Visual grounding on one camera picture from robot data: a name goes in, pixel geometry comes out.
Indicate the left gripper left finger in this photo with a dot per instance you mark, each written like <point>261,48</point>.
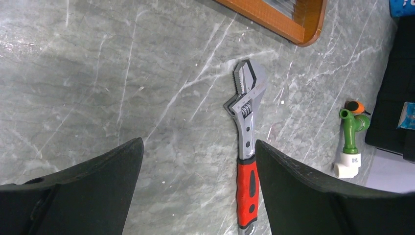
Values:
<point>90,198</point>

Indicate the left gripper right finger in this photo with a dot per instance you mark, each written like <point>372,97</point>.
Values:
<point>301,200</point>

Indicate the orange wooden shelf rack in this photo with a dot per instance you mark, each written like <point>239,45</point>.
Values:
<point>299,21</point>

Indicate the blue roll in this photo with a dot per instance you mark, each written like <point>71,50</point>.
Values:
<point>402,8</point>

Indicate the black plastic toolbox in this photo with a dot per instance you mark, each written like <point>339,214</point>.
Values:
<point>397,88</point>

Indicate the orange handled screwdriver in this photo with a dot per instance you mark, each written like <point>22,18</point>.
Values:
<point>356,107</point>

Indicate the red handled adjustable wrench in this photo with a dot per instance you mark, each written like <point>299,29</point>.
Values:
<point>251,83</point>

